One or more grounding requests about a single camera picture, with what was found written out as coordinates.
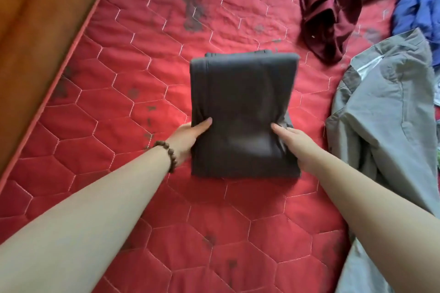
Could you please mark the person's left hand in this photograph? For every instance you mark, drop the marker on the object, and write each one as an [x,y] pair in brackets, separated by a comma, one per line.
[185,141]

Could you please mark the person's right hand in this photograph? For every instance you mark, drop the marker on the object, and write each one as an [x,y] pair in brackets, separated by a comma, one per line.
[299,150]

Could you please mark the dark grey trousers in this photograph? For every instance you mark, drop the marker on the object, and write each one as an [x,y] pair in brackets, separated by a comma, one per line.
[240,97]

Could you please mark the red quilted mattress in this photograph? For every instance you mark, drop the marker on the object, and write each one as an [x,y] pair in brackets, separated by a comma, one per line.
[137,62]

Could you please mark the light grey trousers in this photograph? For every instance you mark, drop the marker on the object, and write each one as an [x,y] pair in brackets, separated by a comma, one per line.
[385,114]

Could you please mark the maroon shirt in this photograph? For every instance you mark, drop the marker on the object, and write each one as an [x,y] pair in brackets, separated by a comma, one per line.
[330,1]

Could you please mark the dark blue shirt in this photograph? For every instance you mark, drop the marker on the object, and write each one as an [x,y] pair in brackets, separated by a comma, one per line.
[419,4]

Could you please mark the person's right forearm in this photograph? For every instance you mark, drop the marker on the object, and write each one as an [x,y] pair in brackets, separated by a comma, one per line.
[378,227]

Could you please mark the person's left forearm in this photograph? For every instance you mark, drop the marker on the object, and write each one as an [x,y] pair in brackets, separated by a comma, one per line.
[86,220]

